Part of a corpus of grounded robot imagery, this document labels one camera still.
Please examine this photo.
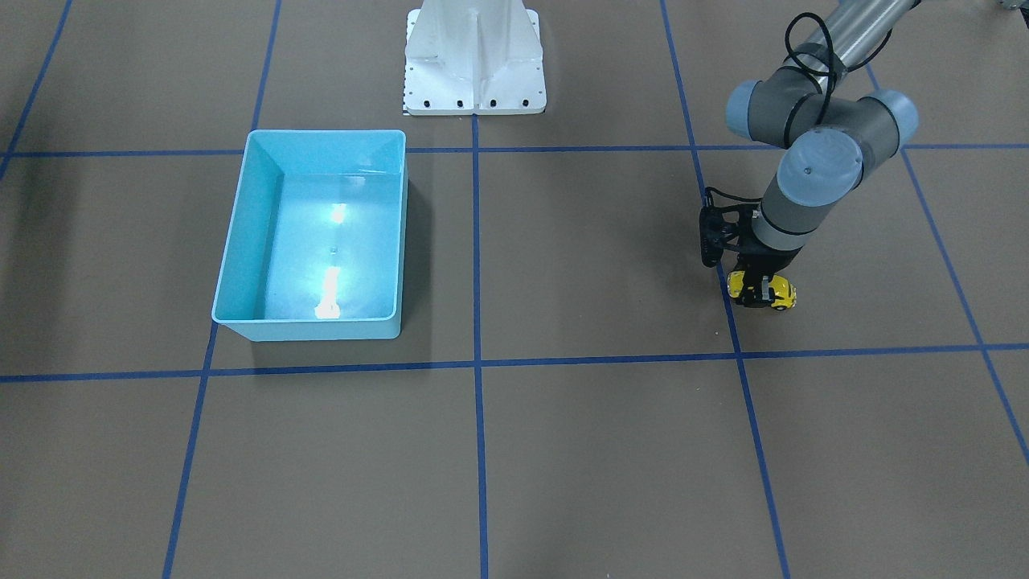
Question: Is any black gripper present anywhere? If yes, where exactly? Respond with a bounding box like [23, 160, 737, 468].
[732, 238, 801, 307]

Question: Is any yellow beetle toy car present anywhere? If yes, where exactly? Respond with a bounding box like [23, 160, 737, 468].
[728, 270, 797, 311]

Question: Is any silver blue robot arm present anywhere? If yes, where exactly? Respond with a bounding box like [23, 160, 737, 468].
[701, 1, 920, 311]

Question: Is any brown paper table cover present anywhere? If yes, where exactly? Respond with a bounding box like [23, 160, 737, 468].
[2, 1, 1027, 578]

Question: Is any blue tape line crosswise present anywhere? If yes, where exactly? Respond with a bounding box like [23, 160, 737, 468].
[1, 342, 1028, 384]

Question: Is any blue tape line lengthwise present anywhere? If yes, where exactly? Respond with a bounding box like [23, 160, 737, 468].
[470, 115, 491, 578]

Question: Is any turquoise plastic bin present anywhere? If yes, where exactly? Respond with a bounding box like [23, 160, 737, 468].
[211, 129, 409, 342]

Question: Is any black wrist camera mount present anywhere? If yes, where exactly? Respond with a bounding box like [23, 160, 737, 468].
[699, 186, 760, 268]

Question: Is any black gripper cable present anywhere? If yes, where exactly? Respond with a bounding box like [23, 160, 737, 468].
[784, 11, 849, 121]

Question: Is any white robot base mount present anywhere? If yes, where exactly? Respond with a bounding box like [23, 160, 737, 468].
[402, 1, 547, 117]

